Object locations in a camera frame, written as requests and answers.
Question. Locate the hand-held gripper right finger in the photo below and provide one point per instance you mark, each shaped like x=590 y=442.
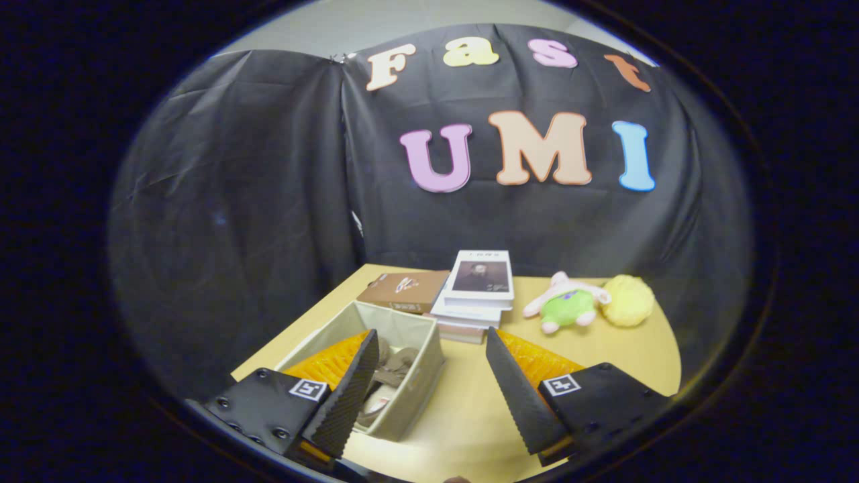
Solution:
x=517 y=396

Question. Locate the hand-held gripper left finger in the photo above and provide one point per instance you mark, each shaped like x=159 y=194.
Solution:
x=349 y=396

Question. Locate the grey fabric storage box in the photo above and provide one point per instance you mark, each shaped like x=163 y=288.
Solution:
x=419 y=382

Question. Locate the reddish brown thin book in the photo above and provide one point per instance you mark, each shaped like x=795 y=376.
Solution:
x=456 y=332

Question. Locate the plain white book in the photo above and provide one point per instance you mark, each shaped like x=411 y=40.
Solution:
x=466 y=314

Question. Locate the green and pink plush toy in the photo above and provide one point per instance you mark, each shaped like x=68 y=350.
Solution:
x=567 y=308

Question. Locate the brown cover book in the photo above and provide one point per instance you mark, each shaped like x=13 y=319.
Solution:
x=402 y=292

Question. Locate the white book with portrait cover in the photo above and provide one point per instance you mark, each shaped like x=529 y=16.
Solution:
x=480 y=278

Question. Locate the yellow fluffy plush ball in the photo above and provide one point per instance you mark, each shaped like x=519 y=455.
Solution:
x=629 y=302

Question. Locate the black backdrop cloth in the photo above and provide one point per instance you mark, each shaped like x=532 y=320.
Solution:
x=235 y=235

